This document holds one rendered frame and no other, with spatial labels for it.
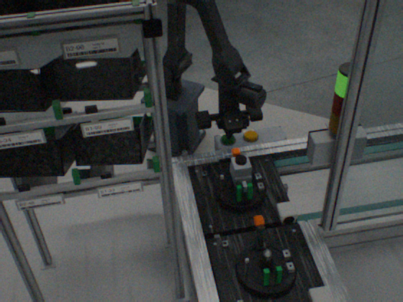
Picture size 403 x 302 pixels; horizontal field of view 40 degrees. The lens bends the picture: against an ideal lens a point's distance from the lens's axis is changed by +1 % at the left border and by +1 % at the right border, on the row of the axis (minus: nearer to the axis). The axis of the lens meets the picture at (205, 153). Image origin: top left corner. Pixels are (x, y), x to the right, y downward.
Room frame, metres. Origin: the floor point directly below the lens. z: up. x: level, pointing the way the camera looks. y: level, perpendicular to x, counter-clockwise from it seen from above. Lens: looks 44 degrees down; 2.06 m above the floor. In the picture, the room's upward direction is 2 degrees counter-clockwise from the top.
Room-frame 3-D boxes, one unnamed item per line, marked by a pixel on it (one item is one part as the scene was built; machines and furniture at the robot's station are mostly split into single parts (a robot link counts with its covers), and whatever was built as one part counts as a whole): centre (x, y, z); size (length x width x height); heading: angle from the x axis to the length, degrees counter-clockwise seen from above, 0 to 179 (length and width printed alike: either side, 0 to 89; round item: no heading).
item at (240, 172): (0.97, -0.09, 1.06); 0.08 x 0.04 x 0.07; 9
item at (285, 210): (0.90, -0.20, 0.97); 0.05 x 0.05 x 0.04; 9
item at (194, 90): (1.31, 0.09, 0.96); 0.15 x 0.15 x 0.20; 64
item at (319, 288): (0.73, -0.13, 1.01); 0.24 x 0.24 x 0.13; 9
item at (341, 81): (0.90, -0.30, 1.38); 0.05 x 0.05 x 0.05
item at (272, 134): (1.21, -0.14, 0.93); 0.21 x 0.07 x 0.06; 99
